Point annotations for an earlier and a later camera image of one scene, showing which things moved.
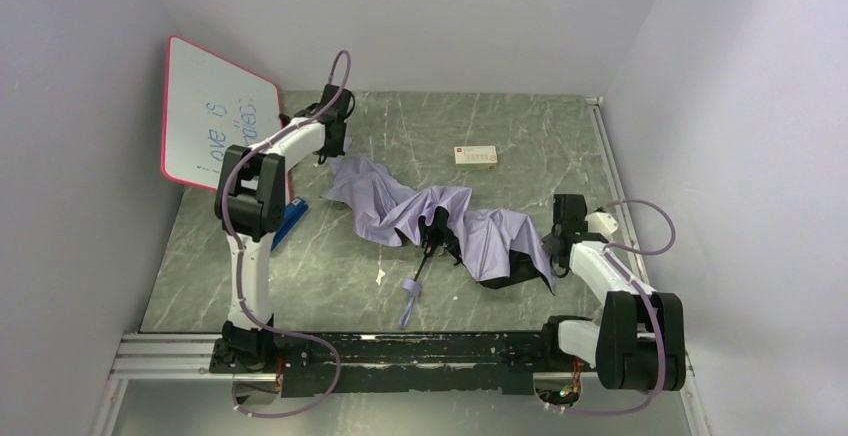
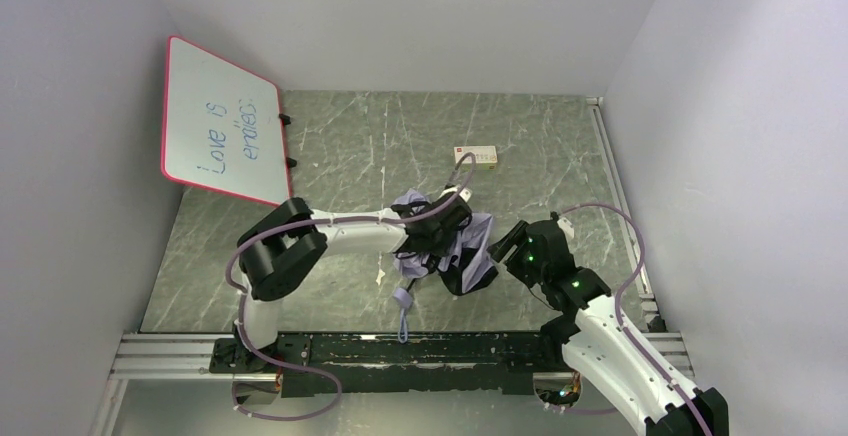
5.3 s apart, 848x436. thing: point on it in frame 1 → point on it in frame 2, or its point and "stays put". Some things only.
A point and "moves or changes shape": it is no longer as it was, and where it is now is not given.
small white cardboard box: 475,158 stays put
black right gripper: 553,245 → 520,245
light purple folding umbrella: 497,248 moves or changes shape
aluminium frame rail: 168,356 stays put
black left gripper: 332,143 → 457,274
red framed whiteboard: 211,108 stays put
